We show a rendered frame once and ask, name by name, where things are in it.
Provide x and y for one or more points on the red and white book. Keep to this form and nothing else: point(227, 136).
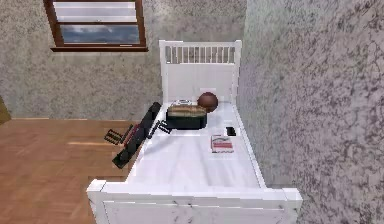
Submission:
point(221, 144)

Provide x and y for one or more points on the olive brown block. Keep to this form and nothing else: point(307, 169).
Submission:
point(3, 113)

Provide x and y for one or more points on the brown framed window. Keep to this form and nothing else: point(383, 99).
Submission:
point(100, 33)

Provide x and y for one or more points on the black box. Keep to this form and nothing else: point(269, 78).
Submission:
point(185, 122)

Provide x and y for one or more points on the black phone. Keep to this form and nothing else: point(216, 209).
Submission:
point(230, 131)

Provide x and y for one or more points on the small grey white item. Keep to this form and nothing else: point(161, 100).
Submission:
point(182, 102)

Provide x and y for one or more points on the brown basketball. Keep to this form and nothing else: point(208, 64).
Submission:
point(207, 101)

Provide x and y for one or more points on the white bed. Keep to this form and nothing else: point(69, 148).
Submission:
point(186, 166)

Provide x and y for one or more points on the long black bat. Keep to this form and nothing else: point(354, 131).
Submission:
point(138, 135)

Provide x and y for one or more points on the tan flat book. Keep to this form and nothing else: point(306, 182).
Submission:
point(186, 109)

